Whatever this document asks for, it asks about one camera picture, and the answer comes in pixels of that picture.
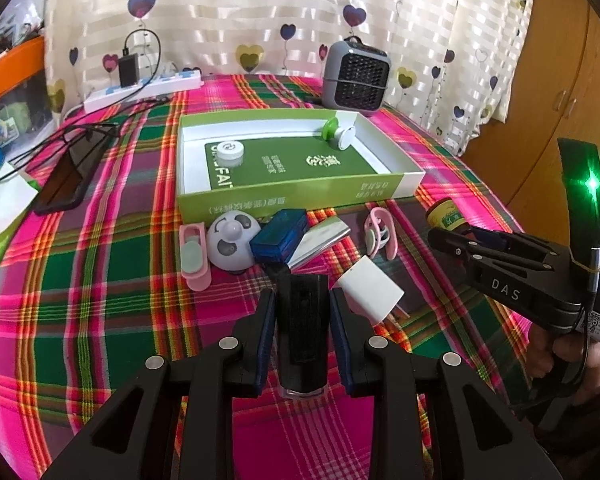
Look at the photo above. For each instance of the green and white suction gadget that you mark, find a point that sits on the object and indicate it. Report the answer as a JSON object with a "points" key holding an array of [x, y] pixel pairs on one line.
{"points": [[341, 136]]}

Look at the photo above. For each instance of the white charger plug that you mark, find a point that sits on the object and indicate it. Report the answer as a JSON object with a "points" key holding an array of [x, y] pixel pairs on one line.
{"points": [[367, 290]]}

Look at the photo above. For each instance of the white round jar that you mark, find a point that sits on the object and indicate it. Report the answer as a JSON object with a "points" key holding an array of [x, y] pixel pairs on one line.
{"points": [[230, 152]]}

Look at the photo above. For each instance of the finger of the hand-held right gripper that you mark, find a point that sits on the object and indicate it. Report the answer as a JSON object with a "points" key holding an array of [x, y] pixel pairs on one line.
{"points": [[452, 242], [485, 236]]}

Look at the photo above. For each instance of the green and white box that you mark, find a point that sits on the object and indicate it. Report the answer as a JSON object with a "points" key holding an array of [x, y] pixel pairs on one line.
{"points": [[280, 160]]}

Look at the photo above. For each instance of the wooden cabinet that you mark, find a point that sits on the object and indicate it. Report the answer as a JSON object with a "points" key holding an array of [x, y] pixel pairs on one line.
{"points": [[555, 125]]}

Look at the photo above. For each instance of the cream heart print curtain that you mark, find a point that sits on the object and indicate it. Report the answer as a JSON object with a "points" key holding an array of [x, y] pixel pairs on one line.
{"points": [[290, 5]]}

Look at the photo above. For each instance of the white power strip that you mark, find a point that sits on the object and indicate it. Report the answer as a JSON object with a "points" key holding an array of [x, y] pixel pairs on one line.
{"points": [[145, 90]]}

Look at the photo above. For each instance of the white round panda gadget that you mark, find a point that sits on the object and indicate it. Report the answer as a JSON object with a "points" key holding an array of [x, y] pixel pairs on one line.
{"points": [[232, 230]]}

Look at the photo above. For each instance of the silver foil packet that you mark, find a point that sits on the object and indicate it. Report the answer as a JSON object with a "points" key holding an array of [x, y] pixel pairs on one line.
{"points": [[325, 235]]}

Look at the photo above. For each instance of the person's right hand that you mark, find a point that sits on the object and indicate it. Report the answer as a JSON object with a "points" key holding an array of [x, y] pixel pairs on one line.
{"points": [[542, 355]]}

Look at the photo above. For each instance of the orange storage box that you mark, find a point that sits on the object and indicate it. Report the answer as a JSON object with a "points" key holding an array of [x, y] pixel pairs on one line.
{"points": [[10, 72]]}

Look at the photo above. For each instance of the grey desktop heater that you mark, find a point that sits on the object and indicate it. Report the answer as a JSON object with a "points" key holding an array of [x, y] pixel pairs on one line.
{"points": [[357, 77]]}

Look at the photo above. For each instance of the pink oblong case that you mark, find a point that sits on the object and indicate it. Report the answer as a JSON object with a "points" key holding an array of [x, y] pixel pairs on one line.
{"points": [[196, 280]]}

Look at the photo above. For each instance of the brown medicine bottle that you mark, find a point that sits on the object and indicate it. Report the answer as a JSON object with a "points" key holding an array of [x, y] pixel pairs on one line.
{"points": [[442, 215]]}

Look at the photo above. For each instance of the black plastic clip case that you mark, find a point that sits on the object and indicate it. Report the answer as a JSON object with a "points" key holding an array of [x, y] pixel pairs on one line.
{"points": [[302, 340]]}

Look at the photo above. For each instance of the blue translucent box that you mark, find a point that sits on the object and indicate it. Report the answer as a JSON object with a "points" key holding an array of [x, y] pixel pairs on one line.
{"points": [[280, 237]]}

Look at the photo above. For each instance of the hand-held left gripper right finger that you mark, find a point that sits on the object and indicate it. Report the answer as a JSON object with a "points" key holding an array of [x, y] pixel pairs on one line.
{"points": [[341, 345]]}

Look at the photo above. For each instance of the pink nail clipper frame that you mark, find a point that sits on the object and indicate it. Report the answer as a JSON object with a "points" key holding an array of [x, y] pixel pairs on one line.
{"points": [[394, 242]]}

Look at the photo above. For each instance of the green and white tissue pack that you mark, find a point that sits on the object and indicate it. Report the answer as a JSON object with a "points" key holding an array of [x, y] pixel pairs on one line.
{"points": [[2, 220]]}

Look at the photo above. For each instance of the pink plaid tablecloth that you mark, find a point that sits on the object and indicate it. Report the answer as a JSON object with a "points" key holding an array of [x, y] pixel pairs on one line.
{"points": [[130, 310]]}

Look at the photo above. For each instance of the black power adapter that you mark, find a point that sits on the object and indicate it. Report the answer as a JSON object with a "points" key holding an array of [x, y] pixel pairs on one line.
{"points": [[129, 71]]}

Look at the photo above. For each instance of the black smartphone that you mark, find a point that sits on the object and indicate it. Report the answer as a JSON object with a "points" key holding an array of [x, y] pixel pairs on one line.
{"points": [[67, 180]]}

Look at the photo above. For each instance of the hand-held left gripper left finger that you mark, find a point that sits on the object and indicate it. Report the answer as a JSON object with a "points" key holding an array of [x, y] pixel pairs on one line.
{"points": [[266, 340]]}

